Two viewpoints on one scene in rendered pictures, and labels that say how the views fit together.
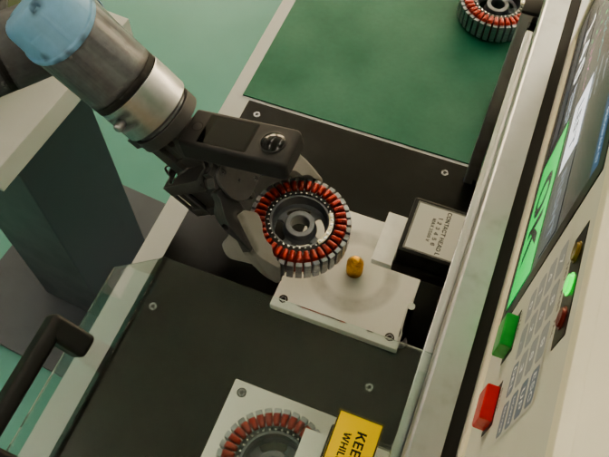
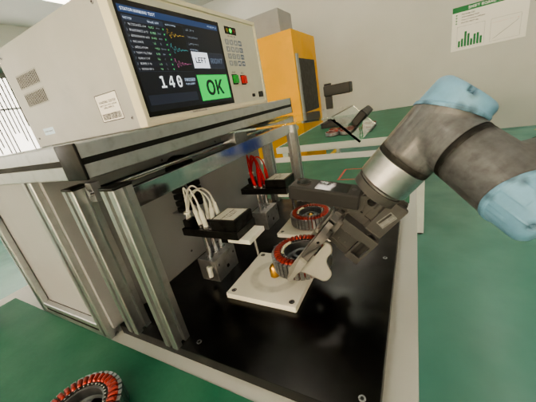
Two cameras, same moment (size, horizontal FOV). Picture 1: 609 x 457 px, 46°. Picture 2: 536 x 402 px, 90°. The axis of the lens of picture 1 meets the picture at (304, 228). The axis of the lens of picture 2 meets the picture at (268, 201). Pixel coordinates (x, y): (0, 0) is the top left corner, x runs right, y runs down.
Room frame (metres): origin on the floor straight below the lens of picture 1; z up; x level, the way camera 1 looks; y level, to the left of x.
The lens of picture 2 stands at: (0.83, 0.04, 1.12)
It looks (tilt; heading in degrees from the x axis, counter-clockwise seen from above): 20 degrees down; 190
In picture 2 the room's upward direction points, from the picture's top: 11 degrees counter-clockwise
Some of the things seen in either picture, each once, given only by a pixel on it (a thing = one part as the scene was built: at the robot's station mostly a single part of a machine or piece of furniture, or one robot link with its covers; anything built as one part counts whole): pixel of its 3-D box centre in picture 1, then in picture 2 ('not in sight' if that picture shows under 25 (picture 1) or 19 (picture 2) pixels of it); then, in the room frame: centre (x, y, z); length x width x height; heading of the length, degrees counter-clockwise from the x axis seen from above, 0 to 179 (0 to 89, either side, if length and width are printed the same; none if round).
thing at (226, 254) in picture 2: not in sight; (218, 260); (0.32, -0.19, 0.80); 0.07 x 0.05 x 0.06; 159
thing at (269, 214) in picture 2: not in sight; (266, 215); (0.09, -0.10, 0.80); 0.07 x 0.05 x 0.06; 159
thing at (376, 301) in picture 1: (353, 273); (275, 277); (0.37, -0.06, 0.78); 0.15 x 0.15 x 0.01; 69
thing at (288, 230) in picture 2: not in sight; (312, 223); (0.14, 0.03, 0.78); 0.15 x 0.15 x 0.01; 69
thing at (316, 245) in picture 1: (299, 227); (301, 255); (0.39, 0.01, 0.84); 0.11 x 0.11 x 0.04
